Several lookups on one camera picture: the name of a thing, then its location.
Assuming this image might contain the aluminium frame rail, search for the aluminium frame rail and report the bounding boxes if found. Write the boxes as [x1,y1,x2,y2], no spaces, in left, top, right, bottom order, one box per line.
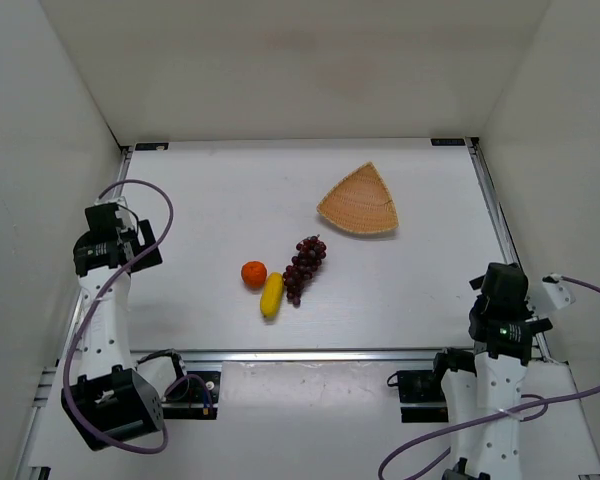
[129,348,551,365]
[17,144,134,480]
[467,137,600,480]

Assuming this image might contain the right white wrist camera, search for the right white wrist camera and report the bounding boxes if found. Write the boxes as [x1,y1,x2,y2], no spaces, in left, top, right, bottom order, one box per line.
[541,273,576,313]

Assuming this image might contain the right aluminium frame rail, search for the right aluminium frame rail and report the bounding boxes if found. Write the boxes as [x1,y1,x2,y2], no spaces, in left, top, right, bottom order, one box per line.
[467,137,600,480]

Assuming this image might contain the left aluminium frame rail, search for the left aluminium frame rail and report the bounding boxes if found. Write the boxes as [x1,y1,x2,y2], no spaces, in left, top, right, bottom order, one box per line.
[17,144,134,480]

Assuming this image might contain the fake orange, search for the fake orange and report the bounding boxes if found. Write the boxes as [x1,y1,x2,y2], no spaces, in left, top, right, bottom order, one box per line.
[241,261,268,289]

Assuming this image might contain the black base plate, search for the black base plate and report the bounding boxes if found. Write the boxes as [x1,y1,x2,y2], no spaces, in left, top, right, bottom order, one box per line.
[133,349,222,420]
[386,370,448,424]

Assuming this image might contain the left blue corner label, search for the left blue corner label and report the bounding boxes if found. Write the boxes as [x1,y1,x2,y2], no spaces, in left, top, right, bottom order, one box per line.
[134,142,169,151]

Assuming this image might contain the yellow fake fruit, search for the yellow fake fruit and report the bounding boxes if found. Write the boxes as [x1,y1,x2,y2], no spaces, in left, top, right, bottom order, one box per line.
[260,272,285,319]

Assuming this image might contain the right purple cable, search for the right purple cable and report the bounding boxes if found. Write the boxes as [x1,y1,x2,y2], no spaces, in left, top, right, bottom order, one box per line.
[377,275,600,480]

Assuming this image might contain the purple fake grape bunch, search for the purple fake grape bunch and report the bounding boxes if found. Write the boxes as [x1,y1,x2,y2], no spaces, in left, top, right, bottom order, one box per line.
[282,235,327,307]

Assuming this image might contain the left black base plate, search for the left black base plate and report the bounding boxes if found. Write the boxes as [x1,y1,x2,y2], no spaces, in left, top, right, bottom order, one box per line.
[133,349,222,420]

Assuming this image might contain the front aluminium frame rail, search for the front aluminium frame rail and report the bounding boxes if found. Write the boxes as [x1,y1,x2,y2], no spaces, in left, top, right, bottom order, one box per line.
[129,348,551,365]

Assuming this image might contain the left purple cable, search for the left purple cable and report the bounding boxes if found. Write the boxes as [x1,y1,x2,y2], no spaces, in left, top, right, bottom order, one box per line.
[62,179,212,455]

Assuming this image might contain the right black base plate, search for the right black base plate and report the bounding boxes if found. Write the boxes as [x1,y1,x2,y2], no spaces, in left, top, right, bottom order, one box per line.
[386,370,448,424]

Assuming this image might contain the woven triangular fruit bowl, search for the woven triangular fruit bowl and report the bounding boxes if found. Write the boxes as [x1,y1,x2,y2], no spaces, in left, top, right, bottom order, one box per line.
[316,162,399,235]

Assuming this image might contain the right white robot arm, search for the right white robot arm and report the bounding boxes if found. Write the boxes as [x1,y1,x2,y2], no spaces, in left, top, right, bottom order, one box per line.
[434,263,552,479]

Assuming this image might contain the right blue corner label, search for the right blue corner label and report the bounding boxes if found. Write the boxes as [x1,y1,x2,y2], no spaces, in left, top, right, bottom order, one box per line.
[430,138,466,147]

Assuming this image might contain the blue corner label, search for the blue corner label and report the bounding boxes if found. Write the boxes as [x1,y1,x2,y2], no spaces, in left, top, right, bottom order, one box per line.
[134,142,169,151]
[430,138,466,147]

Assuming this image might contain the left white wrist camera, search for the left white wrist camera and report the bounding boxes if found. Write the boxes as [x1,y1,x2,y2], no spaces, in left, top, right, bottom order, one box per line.
[95,196,128,209]

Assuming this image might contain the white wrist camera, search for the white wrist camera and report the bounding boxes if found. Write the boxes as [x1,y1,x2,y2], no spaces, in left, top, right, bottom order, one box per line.
[95,196,128,209]
[541,273,576,313]

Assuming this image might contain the purple cable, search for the purple cable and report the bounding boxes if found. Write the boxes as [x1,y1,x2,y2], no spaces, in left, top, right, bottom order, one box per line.
[377,275,600,480]
[62,179,212,455]

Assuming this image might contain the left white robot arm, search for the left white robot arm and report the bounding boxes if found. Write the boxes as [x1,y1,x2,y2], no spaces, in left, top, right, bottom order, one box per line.
[61,197,164,451]

